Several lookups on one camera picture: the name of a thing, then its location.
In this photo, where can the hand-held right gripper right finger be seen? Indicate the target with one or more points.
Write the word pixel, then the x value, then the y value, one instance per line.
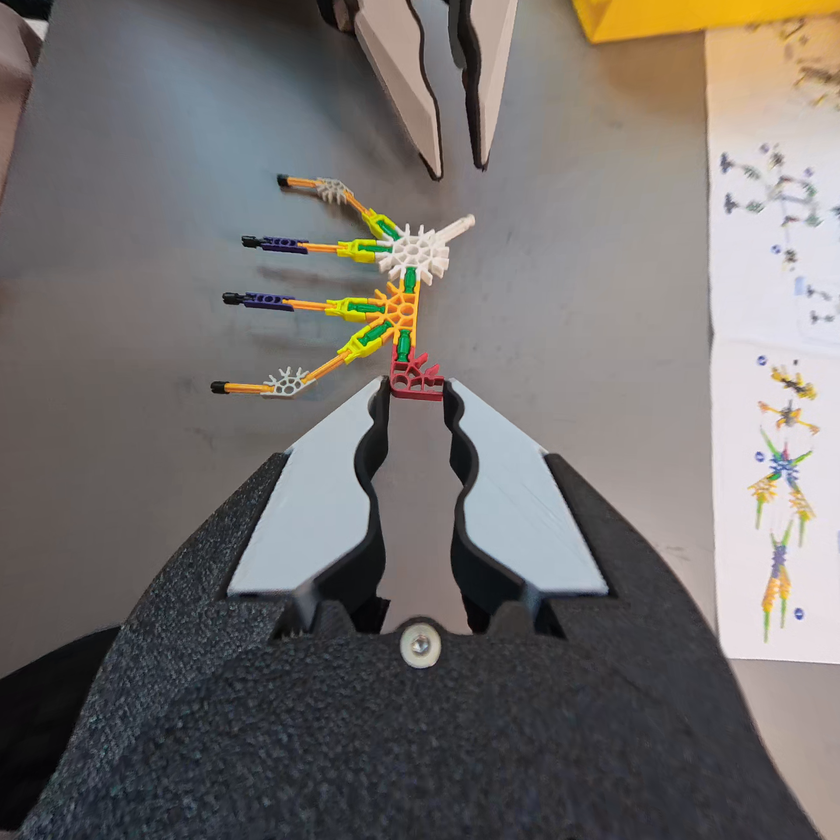
pixel 525 518

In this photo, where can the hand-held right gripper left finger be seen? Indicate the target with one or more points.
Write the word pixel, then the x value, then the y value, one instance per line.
pixel 308 518

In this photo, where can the yellow box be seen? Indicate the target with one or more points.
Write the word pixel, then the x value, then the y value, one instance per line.
pixel 689 16

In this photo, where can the white printed instruction sheet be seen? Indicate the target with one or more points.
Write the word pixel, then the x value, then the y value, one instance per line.
pixel 774 394

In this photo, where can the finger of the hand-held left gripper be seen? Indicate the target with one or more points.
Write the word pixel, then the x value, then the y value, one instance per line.
pixel 492 65
pixel 400 72

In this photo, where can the colourful rod-and-connector toy animal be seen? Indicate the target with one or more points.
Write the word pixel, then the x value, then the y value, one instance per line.
pixel 397 308

